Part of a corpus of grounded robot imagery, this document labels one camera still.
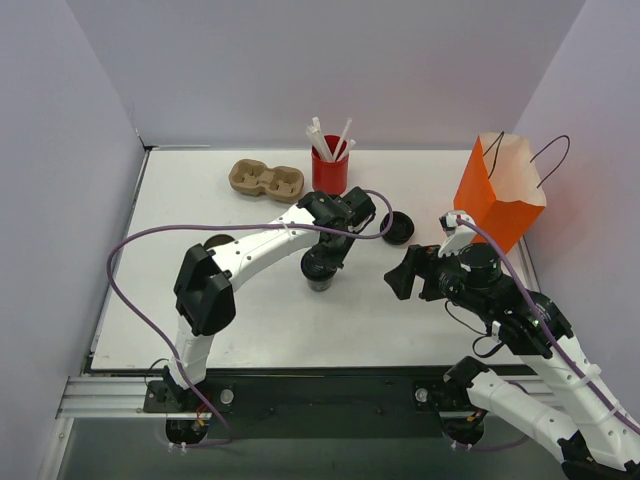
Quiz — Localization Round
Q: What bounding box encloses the brown cardboard cup carrier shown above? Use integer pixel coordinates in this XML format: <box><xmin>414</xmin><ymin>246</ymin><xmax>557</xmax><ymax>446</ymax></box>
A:
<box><xmin>228</xmin><ymin>159</ymin><xmax>305</xmax><ymax>204</ymax></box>

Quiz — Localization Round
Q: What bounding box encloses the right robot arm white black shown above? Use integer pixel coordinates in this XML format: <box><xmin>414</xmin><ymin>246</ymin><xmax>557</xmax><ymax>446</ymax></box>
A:
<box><xmin>384</xmin><ymin>243</ymin><xmax>639</xmax><ymax>479</ymax></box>

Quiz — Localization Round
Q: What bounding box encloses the wrapped white straw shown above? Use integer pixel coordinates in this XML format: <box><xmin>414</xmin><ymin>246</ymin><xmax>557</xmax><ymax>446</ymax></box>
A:
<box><xmin>333</xmin><ymin>118</ymin><xmax>353</xmax><ymax>162</ymax></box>
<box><xmin>337</xmin><ymin>139</ymin><xmax>356</xmax><ymax>162</ymax></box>
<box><xmin>306</xmin><ymin>117</ymin><xmax>334</xmax><ymax>163</ymax></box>

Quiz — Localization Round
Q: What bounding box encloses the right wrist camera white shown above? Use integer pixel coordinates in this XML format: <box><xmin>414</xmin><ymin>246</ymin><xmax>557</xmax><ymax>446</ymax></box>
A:
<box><xmin>438</xmin><ymin>210</ymin><xmax>476</xmax><ymax>258</ymax></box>

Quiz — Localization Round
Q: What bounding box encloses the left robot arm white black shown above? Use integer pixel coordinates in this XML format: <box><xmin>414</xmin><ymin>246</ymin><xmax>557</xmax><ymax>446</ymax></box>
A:
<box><xmin>163</xmin><ymin>187</ymin><xmax>376</xmax><ymax>411</ymax></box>

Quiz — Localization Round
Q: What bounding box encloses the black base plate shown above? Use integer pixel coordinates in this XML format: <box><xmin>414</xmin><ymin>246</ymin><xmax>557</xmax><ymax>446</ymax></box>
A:
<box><xmin>143</xmin><ymin>366</ymin><xmax>486</xmax><ymax>446</ymax></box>

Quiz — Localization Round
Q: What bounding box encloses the orange paper bag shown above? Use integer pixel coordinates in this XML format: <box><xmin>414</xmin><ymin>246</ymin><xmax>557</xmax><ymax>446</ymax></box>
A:
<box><xmin>453</xmin><ymin>132</ymin><xmax>547</xmax><ymax>252</ymax></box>

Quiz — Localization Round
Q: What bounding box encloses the red straw holder cup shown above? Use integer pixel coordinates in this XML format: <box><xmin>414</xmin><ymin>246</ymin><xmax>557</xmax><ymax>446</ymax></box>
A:
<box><xmin>311</xmin><ymin>142</ymin><xmax>349</xmax><ymax>195</ymax></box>

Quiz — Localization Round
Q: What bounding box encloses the aluminium frame rail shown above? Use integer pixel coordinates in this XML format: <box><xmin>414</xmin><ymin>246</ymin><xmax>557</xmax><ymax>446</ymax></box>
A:
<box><xmin>56</xmin><ymin>376</ymin><xmax>167</xmax><ymax>419</ymax></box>

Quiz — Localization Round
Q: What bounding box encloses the dark coffee cup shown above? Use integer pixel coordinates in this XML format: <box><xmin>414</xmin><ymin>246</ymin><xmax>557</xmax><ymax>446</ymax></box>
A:
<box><xmin>203</xmin><ymin>234</ymin><xmax>235</xmax><ymax>250</ymax></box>
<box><xmin>306</xmin><ymin>275</ymin><xmax>334</xmax><ymax>292</ymax></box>

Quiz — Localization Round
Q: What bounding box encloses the black cup lid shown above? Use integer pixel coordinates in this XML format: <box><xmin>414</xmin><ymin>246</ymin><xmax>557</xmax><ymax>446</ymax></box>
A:
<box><xmin>301</xmin><ymin>250</ymin><xmax>344</xmax><ymax>282</ymax></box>

